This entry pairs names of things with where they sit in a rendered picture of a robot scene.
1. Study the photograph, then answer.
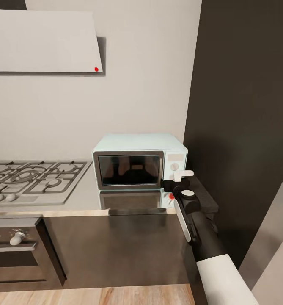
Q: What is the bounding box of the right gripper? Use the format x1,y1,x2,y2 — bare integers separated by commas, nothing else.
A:
160,178,189,193

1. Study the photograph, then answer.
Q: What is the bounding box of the microwave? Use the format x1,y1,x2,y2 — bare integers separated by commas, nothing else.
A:
92,134,188,190

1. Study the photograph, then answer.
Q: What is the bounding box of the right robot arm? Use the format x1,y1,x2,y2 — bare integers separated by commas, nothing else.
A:
160,170,259,305

